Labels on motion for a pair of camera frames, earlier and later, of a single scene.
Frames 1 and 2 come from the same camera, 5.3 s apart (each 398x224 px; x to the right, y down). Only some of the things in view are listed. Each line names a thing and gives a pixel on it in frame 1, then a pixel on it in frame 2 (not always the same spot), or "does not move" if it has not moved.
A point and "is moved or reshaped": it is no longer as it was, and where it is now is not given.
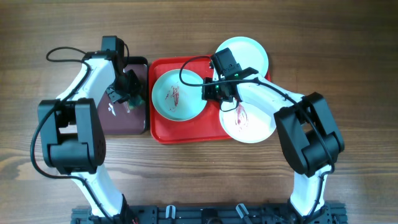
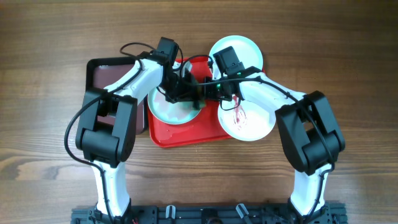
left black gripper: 118,96 → 191,93
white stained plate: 249,124 does not move
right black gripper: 210,94 does not move
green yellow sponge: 135,102 is moved or reshaped
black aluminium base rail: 328,213 does not move
